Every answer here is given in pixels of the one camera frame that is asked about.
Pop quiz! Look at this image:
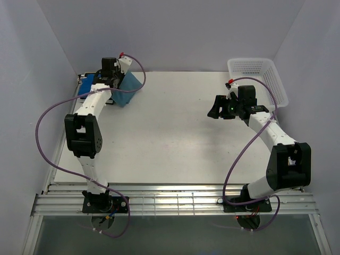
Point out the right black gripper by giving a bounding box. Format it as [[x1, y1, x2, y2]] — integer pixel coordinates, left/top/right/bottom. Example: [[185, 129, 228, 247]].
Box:
[[207, 95, 243, 120]]

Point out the teal tank top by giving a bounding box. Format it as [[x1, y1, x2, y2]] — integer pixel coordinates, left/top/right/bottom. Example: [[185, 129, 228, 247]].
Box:
[[111, 71, 142, 107]]

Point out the black white striped tank top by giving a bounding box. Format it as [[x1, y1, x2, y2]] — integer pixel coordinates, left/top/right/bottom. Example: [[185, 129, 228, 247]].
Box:
[[78, 98, 115, 105]]

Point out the blue tank top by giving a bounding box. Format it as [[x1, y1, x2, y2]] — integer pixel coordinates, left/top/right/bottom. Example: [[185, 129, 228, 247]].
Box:
[[78, 73, 95, 96]]

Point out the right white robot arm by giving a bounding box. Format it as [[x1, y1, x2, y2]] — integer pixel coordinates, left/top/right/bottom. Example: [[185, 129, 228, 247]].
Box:
[[207, 86, 311, 211]]

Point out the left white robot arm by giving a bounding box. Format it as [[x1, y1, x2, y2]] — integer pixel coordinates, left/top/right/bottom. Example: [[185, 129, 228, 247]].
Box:
[[64, 56, 132, 212]]

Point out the white plastic basket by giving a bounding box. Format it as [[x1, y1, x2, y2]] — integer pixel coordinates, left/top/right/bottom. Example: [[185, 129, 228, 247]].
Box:
[[227, 58, 288, 112]]

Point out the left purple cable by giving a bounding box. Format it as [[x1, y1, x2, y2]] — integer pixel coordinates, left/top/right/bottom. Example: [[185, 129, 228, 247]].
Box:
[[36, 54, 147, 238]]

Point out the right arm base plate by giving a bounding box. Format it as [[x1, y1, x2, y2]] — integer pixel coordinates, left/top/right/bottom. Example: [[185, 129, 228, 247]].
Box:
[[216, 196, 272, 213]]

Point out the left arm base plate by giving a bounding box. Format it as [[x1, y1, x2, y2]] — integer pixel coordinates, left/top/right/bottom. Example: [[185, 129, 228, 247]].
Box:
[[81, 197, 129, 214]]

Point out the aluminium rail frame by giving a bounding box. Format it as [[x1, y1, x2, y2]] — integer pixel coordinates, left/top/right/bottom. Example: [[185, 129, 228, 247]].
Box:
[[32, 183, 319, 217]]

